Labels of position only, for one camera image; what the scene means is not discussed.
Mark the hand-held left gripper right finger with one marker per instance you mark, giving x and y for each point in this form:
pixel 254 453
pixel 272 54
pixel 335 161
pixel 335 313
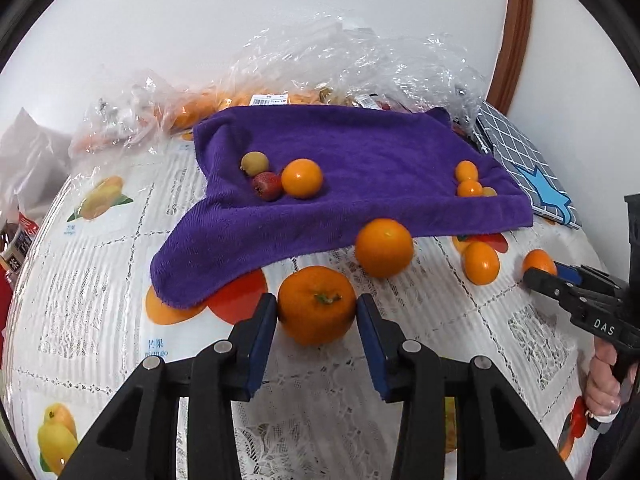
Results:
pixel 372 350

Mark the small orange kumquat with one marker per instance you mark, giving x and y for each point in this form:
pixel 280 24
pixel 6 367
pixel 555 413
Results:
pixel 537 260
pixel 470 189
pixel 466 170

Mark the purple towel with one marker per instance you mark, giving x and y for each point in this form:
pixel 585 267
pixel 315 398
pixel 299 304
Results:
pixel 375 160

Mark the brown wooden door frame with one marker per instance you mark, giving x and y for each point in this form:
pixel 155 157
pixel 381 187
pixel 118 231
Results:
pixel 515 35

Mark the white plastic bag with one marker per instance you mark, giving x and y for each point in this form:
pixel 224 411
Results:
pixel 30 160

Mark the round orange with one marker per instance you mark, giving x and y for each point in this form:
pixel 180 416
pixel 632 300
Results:
pixel 301 177
pixel 384 247

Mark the grey checked cushion blue star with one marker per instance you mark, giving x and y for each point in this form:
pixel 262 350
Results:
pixel 515 145

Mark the red paper bag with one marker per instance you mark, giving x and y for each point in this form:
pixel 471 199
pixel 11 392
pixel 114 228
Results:
pixel 4 305

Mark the clear plastic bag of oranges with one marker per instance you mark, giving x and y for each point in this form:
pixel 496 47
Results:
pixel 150 110

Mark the small red fruit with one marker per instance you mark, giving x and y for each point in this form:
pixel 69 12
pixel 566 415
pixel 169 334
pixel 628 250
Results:
pixel 266 186

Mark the tan longan fruit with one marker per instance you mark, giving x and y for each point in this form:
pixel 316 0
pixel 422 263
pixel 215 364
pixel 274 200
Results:
pixel 255 162

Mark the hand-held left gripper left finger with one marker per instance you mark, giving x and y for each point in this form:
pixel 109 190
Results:
pixel 262 340

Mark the dark bottle with label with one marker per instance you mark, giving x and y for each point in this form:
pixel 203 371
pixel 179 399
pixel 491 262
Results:
pixel 17 250

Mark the oval orange kumquat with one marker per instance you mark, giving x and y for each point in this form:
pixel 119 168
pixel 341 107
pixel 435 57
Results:
pixel 480 262

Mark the yellow-green kumquat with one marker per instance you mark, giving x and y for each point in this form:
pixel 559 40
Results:
pixel 489 191

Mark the crumpled clear plastic bag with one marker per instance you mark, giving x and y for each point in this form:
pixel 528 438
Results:
pixel 310 55

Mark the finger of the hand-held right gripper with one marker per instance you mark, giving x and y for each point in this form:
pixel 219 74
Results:
pixel 545 282
pixel 570 271

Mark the person's right forearm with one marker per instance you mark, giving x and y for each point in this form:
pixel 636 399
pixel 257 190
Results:
pixel 617 452

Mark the fruit print lace tablecloth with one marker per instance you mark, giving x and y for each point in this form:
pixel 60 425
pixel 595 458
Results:
pixel 100 310

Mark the person's right hand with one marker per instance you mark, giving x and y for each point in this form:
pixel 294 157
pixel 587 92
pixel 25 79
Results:
pixel 602 385

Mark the large orange with green stem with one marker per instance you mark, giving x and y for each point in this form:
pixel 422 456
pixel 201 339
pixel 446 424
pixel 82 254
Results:
pixel 316 310

